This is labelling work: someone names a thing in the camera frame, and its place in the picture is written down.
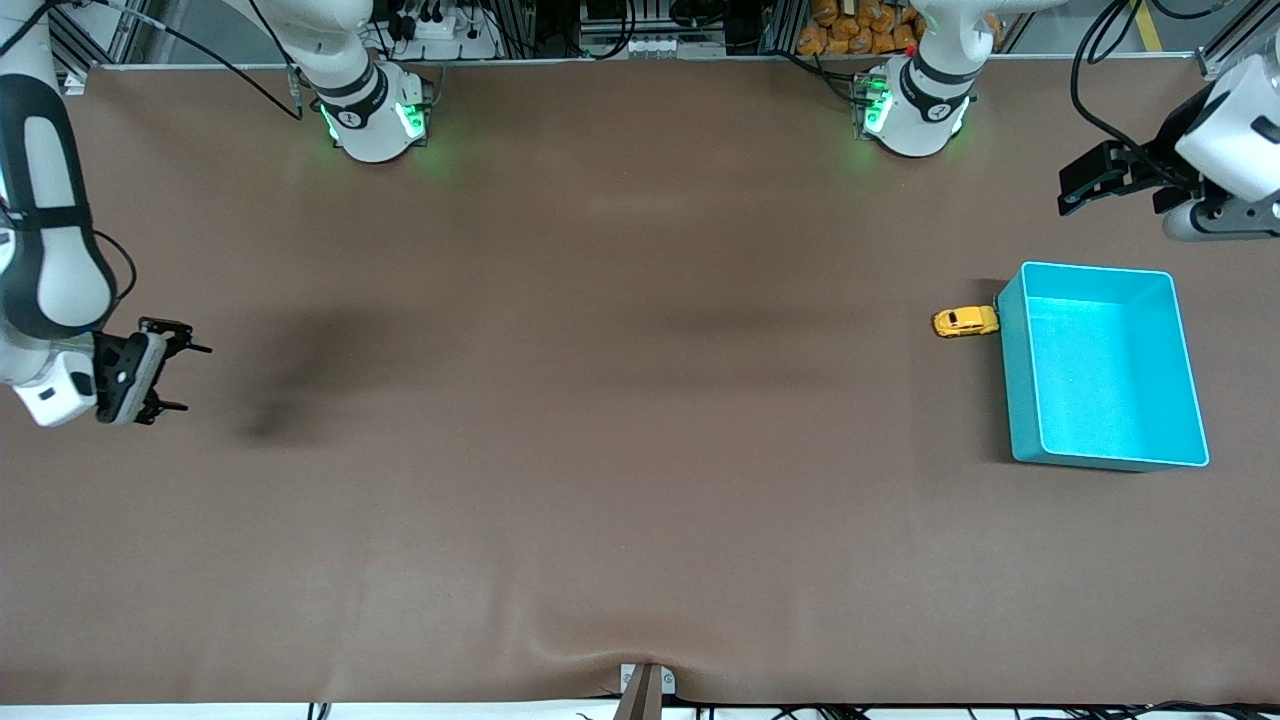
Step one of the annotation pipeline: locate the yellow toy beetle car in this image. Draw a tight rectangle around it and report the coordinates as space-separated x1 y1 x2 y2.
933 306 1000 339

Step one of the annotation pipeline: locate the teal plastic bin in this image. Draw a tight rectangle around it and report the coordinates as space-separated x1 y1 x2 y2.
992 261 1210 472

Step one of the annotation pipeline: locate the orange snack bags pile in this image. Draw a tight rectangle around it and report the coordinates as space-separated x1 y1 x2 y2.
797 0 926 56

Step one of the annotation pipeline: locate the white power strip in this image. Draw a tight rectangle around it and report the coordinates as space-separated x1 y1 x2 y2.
385 0 501 61

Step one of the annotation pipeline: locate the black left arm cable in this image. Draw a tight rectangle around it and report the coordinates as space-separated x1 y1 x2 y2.
1071 0 1176 171

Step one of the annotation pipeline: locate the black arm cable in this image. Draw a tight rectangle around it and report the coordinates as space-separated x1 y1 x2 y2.
1071 0 1176 171
0 0 304 336

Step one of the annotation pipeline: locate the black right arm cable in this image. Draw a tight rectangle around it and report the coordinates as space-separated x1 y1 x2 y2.
0 0 304 336

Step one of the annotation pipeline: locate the metal table clamp bracket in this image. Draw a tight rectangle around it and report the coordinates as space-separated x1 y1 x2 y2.
620 663 677 720

